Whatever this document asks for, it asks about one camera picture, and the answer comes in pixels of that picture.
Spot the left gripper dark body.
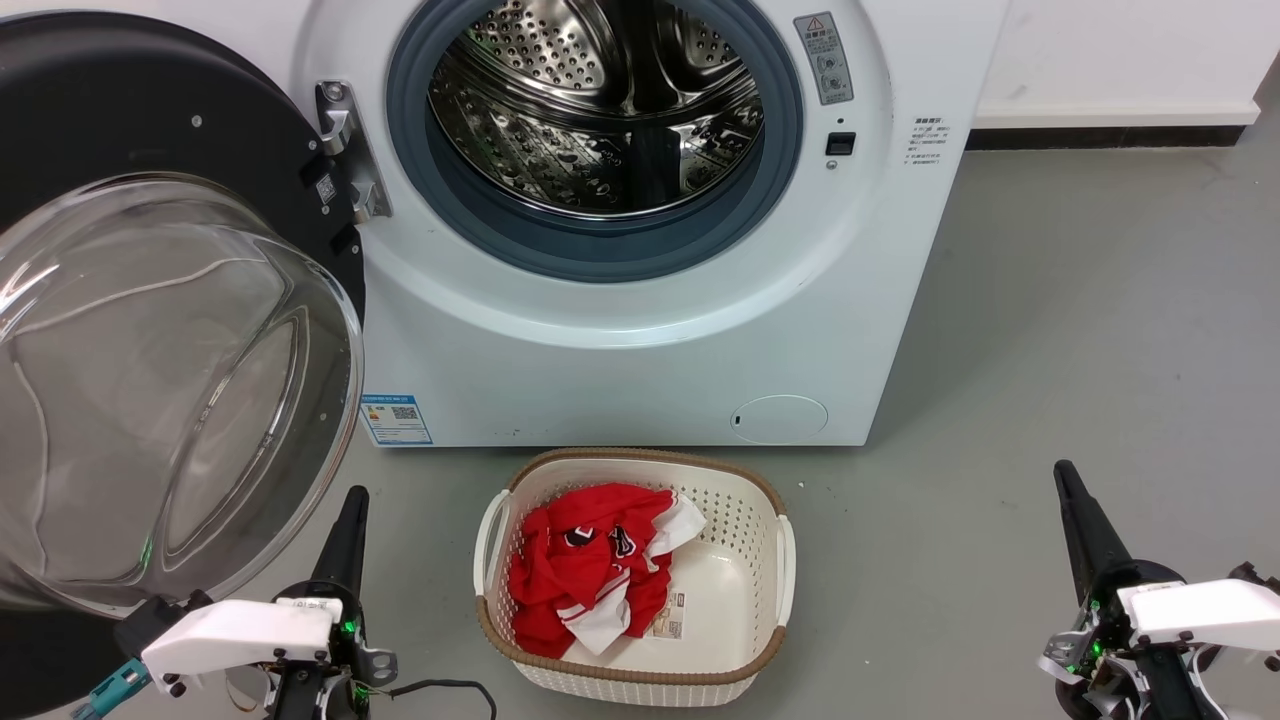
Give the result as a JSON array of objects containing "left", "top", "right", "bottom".
[{"left": 268, "top": 580, "right": 400, "bottom": 720}]

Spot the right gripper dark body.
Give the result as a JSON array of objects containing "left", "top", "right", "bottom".
[{"left": 1038, "top": 558, "right": 1201, "bottom": 720}]

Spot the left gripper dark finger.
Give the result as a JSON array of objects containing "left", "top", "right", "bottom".
[
  {"left": 341, "top": 488, "right": 370, "bottom": 622},
  {"left": 311, "top": 487, "right": 359, "bottom": 601}
]

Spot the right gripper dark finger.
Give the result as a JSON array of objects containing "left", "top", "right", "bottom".
[
  {"left": 1062, "top": 460, "right": 1137, "bottom": 582},
  {"left": 1053, "top": 460, "right": 1109, "bottom": 608}
]

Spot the black round glass washer door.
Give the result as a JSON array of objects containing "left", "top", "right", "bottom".
[{"left": 0, "top": 10, "right": 367, "bottom": 720}]

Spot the white front-load washing machine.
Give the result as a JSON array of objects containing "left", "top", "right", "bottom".
[{"left": 165, "top": 0, "right": 1013, "bottom": 448}]

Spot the metal door hinge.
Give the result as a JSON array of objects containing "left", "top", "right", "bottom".
[{"left": 315, "top": 80, "right": 393, "bottom": 223}]

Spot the blue energy label sticker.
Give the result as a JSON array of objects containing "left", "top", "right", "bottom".
[{"left": 359, "top": 394, "right": 434, "bottom": 447}]

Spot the red and white garment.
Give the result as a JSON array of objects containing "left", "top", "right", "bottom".
[{"left": 506, "top": 484, "right": 707, "bottom": 658}]

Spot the round white filter cover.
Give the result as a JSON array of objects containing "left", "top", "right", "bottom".
[{"left": 730, "top": 395, "right": 830, "bottom": 445}]

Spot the paper label inside basket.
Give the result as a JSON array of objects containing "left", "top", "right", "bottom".
[{"left": 645, "top": 590, "right": 688, "bottom": 641}]

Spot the white plastic laundry basket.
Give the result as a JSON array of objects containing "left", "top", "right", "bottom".
[{"left": 473, "top": 447, "right": 797, "bottom": 707}]

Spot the printed text label on washer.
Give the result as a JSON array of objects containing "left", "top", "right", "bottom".
[{"left": 905, "top": 115, "right": 954, "bottom": 171}]

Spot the steel perforated washer drum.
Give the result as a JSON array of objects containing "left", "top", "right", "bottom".
[{"left": 428, "top": 0, "right": 766, "bottom": 221}]

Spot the grey warning sticker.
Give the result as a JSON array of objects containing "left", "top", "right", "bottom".
[{"left": 794, "top": 12, "right": 855, "bottom": 106}]

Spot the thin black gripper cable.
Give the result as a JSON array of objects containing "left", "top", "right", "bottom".
[{"left": 385, "top": 679, "right": 498, "bottom": 720}]

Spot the teal cable connector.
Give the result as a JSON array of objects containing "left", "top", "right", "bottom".
[{"left": 72, "top": 660, "right": 151, "bottom": 720}]

